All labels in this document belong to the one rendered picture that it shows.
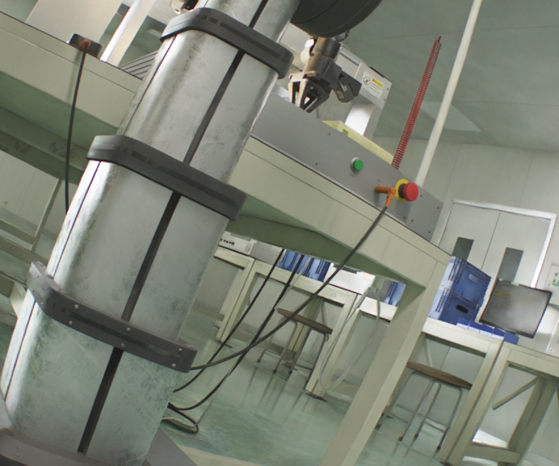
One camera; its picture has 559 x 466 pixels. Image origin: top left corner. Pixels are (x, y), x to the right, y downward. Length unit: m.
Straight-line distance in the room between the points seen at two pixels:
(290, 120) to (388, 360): 0.57
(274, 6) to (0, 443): 0.48
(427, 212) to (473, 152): 5.55
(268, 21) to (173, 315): 0.28
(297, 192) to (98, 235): 0.75
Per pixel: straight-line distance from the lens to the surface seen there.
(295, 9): 0.66
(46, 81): 1.09
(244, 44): 0.60
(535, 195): 6.24
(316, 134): 1.33
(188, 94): 0.58
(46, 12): 1.65
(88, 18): 1.66
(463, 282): 4.26
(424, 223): 1.52
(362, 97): 1.96
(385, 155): 1.49
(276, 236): 2.07
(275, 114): 1.28
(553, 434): 5.28
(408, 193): 1.43
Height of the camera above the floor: 0.51
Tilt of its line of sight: 5 degrees up
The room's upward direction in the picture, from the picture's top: 24 degrees clockwise
